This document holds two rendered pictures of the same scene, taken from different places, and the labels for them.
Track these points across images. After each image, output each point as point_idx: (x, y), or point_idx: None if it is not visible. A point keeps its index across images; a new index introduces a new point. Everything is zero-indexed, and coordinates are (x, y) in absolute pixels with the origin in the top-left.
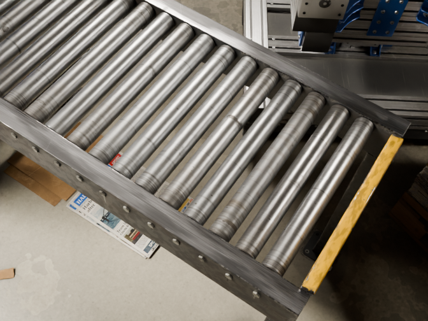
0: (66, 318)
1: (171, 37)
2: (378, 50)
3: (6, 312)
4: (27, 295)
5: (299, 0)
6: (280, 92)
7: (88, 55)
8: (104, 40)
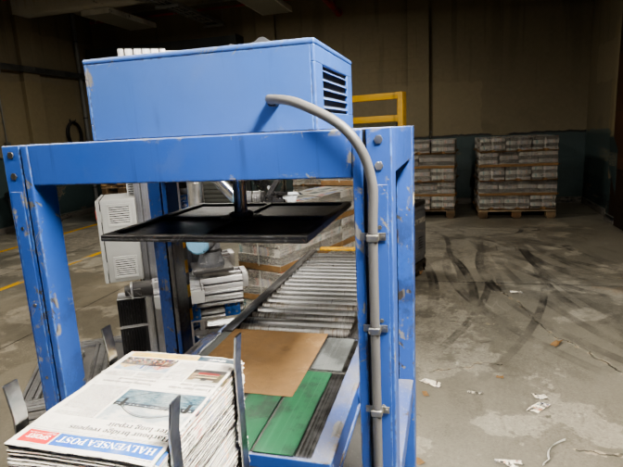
0: (422, 428)
1: (300, 277)
2: (197, 338)
3: (439, 451)
4: (424, 448)
5: (244, 279)
6: (312, 262)
7: (325, 286)
8: (313, 285)
